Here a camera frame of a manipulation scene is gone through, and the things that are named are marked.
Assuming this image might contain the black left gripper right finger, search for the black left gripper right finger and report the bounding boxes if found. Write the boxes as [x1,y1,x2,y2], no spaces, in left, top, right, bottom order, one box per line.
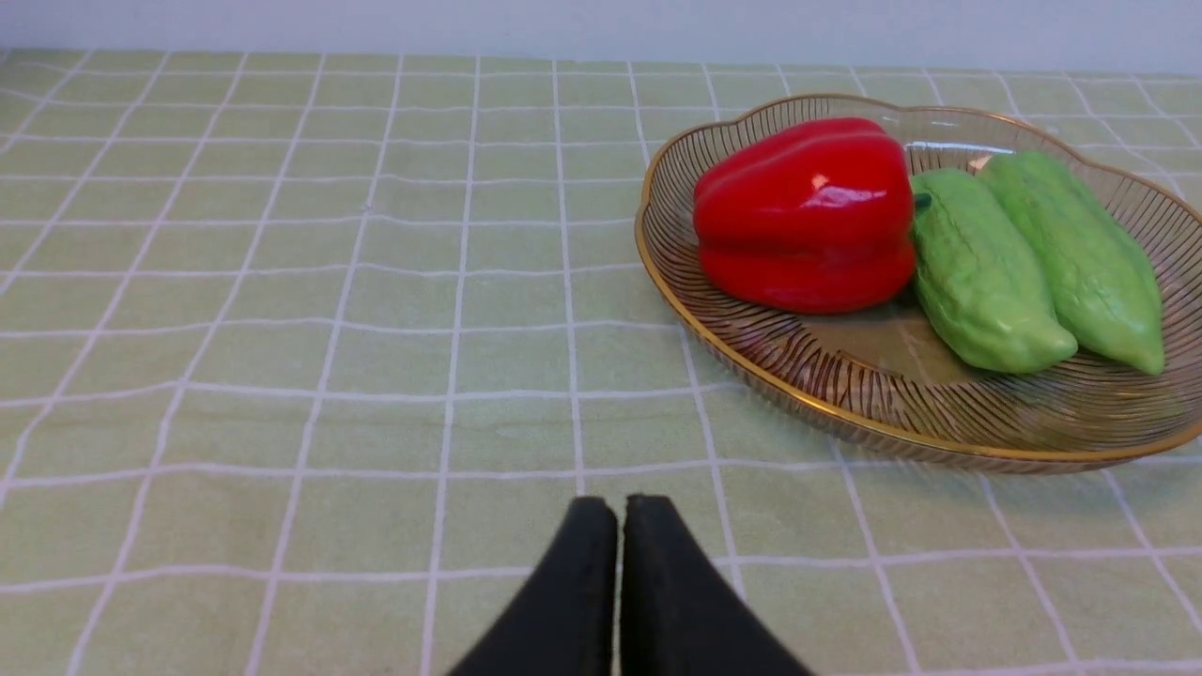
[620,496,811,675]

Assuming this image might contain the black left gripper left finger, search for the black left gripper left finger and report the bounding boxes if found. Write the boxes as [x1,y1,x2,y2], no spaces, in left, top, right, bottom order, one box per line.
[450,496,618,675]

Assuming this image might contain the red bell pepper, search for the red bell pepper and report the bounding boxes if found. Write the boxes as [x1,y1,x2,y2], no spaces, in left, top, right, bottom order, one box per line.
[694,118,932,314]

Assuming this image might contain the gold-rimmed glass plate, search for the gold-rimmed glass plate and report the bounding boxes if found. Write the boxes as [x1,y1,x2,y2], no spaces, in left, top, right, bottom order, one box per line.
[633,94,1201,474]

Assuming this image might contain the green checkered tablecloth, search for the green checkered tablecloth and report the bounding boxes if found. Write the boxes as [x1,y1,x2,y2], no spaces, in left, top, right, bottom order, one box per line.
[1,51,1200,675]

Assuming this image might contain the left green bitter gourd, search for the left green bitter gourd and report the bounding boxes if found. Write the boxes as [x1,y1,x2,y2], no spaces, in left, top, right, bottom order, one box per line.
[910,167,1078,374]

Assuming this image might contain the green bitter gourd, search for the green bitter gourd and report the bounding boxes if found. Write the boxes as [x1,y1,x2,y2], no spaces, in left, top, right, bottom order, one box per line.
[910,167,1078,374]
[976,152,1166,376]

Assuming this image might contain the right green bitter gourd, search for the right green bitter gourd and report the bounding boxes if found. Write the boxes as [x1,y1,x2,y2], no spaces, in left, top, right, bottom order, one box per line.
[976,152,1166,376]

